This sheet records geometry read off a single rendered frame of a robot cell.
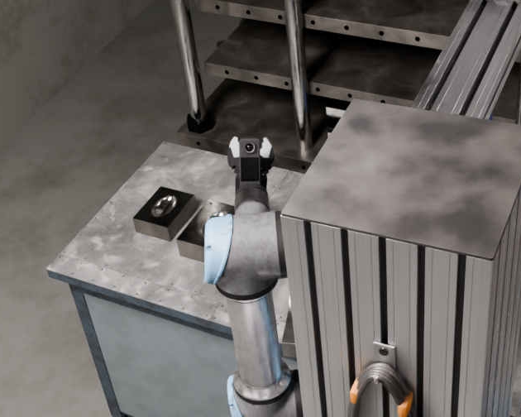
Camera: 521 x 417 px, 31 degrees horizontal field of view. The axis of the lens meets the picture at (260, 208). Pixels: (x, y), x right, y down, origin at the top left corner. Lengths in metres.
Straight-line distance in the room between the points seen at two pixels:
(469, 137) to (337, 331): 0.29
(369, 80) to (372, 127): 1.92
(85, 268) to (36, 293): 1.19
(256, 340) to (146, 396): 1.57
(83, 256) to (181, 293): 0.37
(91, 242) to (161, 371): 0.48
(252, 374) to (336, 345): 0.64
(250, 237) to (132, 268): 1.33
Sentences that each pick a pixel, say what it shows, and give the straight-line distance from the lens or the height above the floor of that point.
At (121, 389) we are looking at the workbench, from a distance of 3.36.
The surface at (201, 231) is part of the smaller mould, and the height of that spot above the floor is 0.86.
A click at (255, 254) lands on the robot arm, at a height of 1.65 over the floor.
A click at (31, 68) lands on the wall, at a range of 5.15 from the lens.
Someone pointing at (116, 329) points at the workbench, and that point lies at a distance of 3.10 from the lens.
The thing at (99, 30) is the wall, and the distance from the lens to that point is 5.63.
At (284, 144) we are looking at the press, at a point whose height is 0.79.
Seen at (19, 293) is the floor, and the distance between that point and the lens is 4.15.
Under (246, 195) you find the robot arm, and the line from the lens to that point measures 2.00.
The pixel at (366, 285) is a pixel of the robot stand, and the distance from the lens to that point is 1.11.
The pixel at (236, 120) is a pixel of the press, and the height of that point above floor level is 0.78.
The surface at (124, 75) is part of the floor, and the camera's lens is 5.38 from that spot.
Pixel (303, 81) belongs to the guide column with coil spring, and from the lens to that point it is 3.11.
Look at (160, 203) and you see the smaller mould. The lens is 3.03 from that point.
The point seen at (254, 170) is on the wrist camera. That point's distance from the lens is 2.05.
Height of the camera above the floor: 2.73
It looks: 40 degrees down
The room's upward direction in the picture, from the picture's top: 7 degrees counter-clockwise
